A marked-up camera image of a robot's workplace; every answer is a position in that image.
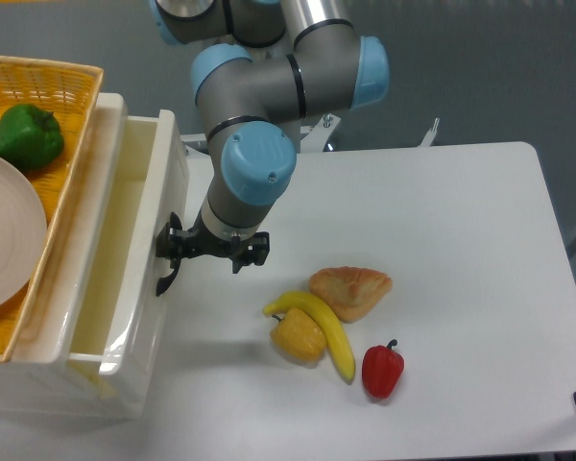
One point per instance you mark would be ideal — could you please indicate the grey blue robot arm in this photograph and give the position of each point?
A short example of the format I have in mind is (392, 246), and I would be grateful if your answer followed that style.
(269, 63)

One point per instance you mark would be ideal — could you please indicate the yellow banana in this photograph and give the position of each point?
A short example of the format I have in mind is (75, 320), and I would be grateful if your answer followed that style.
(338, 344)

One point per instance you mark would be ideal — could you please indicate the beige round plate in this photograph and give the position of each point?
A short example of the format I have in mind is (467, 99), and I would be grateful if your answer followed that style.
(22, 230)

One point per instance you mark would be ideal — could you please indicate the yellow bell pepper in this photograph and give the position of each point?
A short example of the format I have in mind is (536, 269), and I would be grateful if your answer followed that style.
(299, 336)

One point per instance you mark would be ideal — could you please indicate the brown bread pastry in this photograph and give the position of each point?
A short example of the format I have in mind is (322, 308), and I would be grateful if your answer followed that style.
(350, 292)

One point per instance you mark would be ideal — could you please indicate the yellow woven basket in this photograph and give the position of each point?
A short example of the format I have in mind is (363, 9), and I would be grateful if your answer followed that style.
(45, 108)

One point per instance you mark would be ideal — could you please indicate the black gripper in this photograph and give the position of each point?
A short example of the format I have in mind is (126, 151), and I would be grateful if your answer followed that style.
(241, 246)

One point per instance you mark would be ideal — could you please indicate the red bell pepper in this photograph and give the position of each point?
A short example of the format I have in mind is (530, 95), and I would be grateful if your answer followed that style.
(381, 370)

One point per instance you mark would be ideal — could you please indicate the white drawer cabinet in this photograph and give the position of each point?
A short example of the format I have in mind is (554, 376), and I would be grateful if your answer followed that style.
(38, 378)

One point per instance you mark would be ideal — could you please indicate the green bell pepper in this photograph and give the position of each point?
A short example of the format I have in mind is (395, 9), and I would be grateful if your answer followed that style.
(30, 137)

